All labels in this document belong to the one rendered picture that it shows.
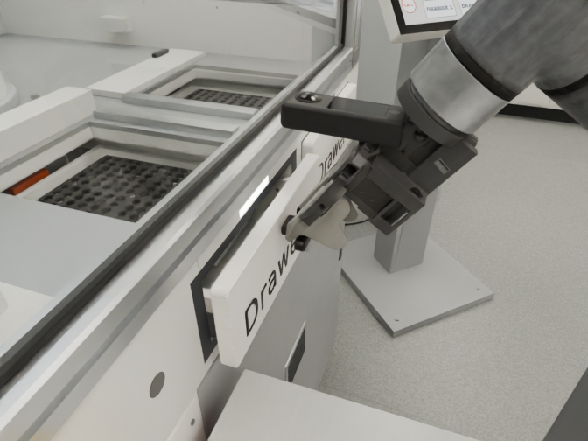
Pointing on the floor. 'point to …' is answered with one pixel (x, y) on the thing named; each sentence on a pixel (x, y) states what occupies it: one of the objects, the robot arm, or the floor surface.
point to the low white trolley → (311, 416)
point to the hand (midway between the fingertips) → (294, 220)
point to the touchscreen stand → (409, 256)
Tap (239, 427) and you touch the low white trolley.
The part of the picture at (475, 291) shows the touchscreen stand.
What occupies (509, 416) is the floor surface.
